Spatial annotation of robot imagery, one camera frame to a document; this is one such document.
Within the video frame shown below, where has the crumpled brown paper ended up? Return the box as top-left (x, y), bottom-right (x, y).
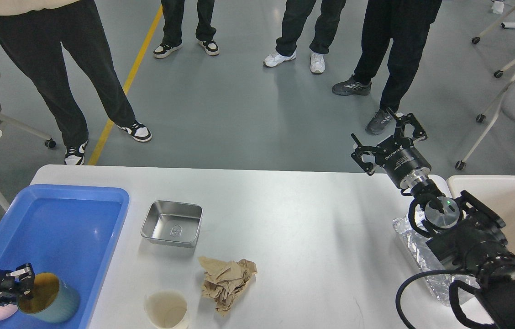
top-left (198, 256), bottom-right (258, 317)

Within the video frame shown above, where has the white paper cup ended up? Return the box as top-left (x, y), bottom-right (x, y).
top-left (144, 290), bottom-right (190, 329)

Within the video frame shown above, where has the crushed clear plastic bottle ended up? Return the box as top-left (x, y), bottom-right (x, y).
top-left (392, 215), bottom-right (478, 307)

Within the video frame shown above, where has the person with black-white sneakers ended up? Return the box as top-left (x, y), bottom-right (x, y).
top-left (153, 0), bottom-right (220, 59)

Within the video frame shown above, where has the person with grey sneakers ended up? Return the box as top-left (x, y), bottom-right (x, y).
top-left (332, 0), bottom-right (441, 135)

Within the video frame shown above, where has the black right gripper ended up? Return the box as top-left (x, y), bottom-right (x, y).
top-left (350, 108), bottom-right (432, 190)

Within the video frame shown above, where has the person in cream top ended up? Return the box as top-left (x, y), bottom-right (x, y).
top-left (0, 0), bottom-right (152, 165)

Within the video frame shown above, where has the pink ribbed mug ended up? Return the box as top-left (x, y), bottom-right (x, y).
top-left (0, 304), bottom-right (18, 321)

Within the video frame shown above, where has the stainless steel rectangular tray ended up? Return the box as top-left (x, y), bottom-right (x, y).
top-left (141, 200), bottom-right (203, 248)

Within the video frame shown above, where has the blue-green mug yellow inside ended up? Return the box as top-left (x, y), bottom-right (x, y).
top-left (17, 272), bottom-right (80, 324)

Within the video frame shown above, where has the blue plastic tray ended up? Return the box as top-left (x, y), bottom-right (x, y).
top-left (0, 185), bottom-right (130, 329)

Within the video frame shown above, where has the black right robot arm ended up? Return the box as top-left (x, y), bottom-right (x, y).
top-left (351, 110), bottom-right (515, 329)

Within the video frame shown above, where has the person with white sneakers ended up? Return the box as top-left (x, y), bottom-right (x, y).
top-left (263, 0), bottom-right (347, 74)

